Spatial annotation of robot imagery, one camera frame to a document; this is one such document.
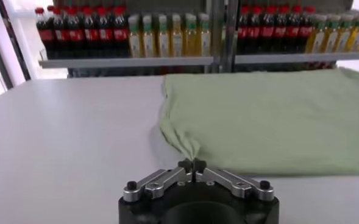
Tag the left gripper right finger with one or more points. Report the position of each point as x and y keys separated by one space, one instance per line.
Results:
x=231 y=182

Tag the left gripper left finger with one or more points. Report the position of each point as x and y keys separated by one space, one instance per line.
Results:
x=161 y=182

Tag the light green polo shirt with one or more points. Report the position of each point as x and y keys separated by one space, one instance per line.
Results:
x=258 y=121

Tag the grey metal shelving unit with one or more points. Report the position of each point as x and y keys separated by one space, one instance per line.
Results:
x=289 y=58
x=121 y=62

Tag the red cap cola bottle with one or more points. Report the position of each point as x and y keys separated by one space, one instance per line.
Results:
x=267 y=33
x=120 y=36
x=61 y=36
x=292 y=32
x=91 y=36
x=243 y=33
x=254 y=33
x=279 y=33
x=76 y=36
x=106 y=36
x=305 y=32
x=46 y=36

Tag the black window frame post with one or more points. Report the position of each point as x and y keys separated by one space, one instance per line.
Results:
x=13 y=39

